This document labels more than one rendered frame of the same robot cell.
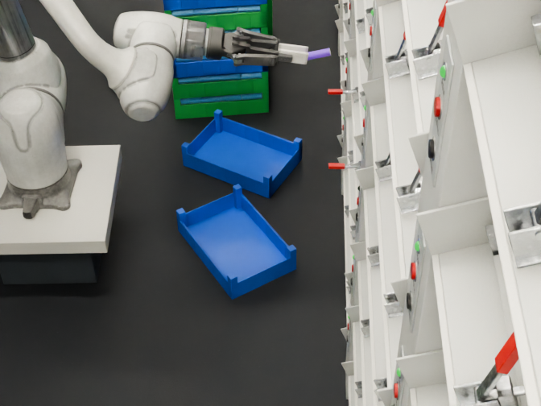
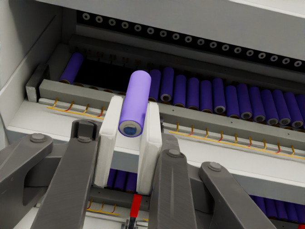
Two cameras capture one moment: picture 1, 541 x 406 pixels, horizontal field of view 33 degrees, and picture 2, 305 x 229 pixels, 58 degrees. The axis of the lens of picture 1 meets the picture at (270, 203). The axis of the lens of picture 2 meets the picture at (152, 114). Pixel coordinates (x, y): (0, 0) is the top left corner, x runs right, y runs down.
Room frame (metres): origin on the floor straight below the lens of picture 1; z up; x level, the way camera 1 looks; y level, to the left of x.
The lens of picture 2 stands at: (1.78, 0.08, 0.68)
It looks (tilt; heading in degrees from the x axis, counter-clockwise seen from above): 26 degrees down; 263
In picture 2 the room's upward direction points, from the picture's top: 13 degrees clockwise
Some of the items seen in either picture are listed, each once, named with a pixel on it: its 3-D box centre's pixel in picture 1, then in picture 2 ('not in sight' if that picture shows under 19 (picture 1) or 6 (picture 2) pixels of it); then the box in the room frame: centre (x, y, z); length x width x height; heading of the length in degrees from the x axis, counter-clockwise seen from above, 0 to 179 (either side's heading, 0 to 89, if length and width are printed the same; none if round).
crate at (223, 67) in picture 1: (216, 46); not in sight; (2.39, 0.16, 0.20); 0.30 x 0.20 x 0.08; 95
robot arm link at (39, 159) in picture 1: (28, 132); not in sight; (1.72, 0.59, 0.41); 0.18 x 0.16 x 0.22; 6
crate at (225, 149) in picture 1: (242, 152); not in sight; (2.07, 0.08, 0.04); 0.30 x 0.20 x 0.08; 60
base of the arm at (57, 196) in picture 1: (37, 182); not in sight; (1.69, 0.59, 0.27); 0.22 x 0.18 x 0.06; 177
